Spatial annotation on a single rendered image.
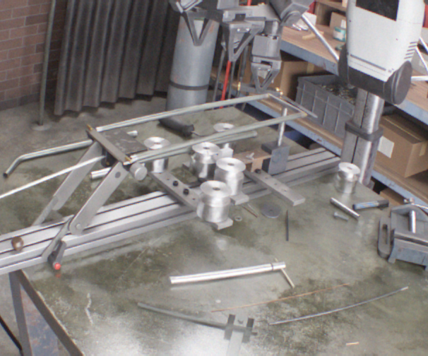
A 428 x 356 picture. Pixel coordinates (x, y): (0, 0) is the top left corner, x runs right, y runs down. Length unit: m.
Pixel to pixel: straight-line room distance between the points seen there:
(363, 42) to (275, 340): 1.04
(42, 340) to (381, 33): 1.23
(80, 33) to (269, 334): 2.81
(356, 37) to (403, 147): 0.87
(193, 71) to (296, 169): 1.76
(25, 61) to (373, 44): 2.62
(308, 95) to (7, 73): 2.00
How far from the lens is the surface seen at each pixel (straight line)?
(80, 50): 3.44
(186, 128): 1.31
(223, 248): 0.97
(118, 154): 0.86
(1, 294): 2.17
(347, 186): 1.22
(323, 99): 2.64
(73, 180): 0.93
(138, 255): 0.92
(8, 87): 3.76
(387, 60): 1.62
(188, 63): 2.89
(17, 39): 3.67
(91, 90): 3.61
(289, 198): 1.06
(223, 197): 0.93
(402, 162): 2.42
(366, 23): 1.63
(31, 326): 1.25
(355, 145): 1.77
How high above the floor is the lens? 1.43
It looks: 29 degrees down
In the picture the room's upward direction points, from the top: 10 degrees clockwise
